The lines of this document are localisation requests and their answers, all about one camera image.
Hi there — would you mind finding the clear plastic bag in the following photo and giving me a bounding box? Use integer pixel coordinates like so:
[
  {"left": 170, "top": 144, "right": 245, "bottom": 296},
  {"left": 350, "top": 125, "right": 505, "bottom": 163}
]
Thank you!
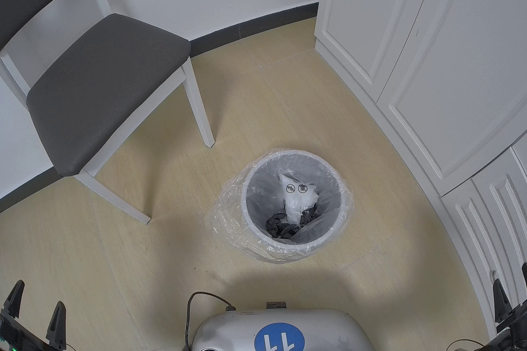
[{"left": 204, "top": 150, "right": 355, "bottom": 264}]

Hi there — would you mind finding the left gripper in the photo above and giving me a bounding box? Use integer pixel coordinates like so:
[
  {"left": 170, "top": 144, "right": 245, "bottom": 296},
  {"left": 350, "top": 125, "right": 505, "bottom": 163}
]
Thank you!
[{"left": 0, "top": 279, "right": 67, "bottom": 351}]

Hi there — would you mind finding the white printed wrapper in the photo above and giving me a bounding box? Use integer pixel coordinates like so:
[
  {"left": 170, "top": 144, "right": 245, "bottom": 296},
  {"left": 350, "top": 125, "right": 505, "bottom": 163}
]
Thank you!
[{"left": 279, "top": 173, "right": 320, "bottom": 225}]

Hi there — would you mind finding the grey and white chair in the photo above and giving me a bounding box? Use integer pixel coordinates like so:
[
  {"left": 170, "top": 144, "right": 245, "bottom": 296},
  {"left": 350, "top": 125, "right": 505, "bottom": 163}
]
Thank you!
[{"left": 0, "top": 0, "right": 215, "bottom": 224}]

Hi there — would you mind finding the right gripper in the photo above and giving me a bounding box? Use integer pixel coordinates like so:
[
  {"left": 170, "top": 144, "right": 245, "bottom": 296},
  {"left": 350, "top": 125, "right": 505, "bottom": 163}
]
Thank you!
[{"left": 492, "top": 262, "right": 527, "bottom": 338}]

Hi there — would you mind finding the white trash bin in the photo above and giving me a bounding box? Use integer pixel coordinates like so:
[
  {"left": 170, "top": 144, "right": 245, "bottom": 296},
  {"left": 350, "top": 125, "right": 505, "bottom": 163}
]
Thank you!
[{"left": 241, "top": 152, "right": 345, "bottom": 247}]

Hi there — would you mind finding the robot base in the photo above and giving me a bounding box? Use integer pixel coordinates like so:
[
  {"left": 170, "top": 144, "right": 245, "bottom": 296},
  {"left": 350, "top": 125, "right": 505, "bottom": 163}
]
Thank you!
[{"left": 194, "top": 302, "right": 375, "bottom": 351}]

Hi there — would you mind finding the black cable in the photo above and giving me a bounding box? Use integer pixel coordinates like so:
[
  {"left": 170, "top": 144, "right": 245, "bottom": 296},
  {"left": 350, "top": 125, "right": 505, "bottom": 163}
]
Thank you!
[
  {"left": 447, "top": 337, "right": 491, "bottom": 351},
  {"left": 185, "top": 292, "right": 236, "bottom": 351}
]

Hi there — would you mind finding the white wardrobe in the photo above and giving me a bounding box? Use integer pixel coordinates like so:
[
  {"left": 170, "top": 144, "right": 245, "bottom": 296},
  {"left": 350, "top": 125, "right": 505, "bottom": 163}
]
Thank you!
[{"left": 314, "top": 0, "right": 527, "bottom": 344}]

